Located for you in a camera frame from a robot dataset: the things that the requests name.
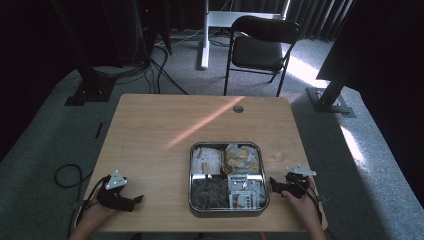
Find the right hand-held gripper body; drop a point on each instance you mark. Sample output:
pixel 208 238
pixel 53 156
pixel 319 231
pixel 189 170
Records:
pixel 295 186

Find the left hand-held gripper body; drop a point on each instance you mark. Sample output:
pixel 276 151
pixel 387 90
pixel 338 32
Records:
pixel 115 200

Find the clear glass cup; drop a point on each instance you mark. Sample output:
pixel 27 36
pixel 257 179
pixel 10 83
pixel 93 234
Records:
pixel 283 151

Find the dark square compartment box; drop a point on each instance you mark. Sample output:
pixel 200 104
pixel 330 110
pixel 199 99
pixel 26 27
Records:
pixel 190 206

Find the person's right hand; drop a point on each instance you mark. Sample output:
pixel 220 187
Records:
pixel 308 205

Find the person's left hand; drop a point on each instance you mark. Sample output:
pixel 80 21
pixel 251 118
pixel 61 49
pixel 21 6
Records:
pixel 96 215

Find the pile of white colourful packets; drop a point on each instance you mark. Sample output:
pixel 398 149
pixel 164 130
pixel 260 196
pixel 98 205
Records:
pixel 248 193

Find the yellow packet upper right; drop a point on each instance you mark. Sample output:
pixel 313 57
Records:
pixel 243 158

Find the wooden table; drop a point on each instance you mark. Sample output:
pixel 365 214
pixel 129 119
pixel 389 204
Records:
pixel 150 133

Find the pile of dark packets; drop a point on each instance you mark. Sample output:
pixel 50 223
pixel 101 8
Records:
pixel 208 193

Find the black tape strip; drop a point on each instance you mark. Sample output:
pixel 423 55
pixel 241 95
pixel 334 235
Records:
pixel 99 130

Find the pile of plain white packets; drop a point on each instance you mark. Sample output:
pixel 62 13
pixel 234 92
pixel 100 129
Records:
pixel 206 161

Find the black metal stand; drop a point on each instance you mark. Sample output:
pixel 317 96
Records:
pixel 90 90
pixel 328 100

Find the black folding chair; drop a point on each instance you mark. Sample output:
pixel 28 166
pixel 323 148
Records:
pixel 258 53

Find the dark grey curtain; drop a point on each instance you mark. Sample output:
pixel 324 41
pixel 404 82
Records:
pixel 316 16

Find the white desk frame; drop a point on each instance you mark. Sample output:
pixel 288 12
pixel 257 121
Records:
pixel 205 40

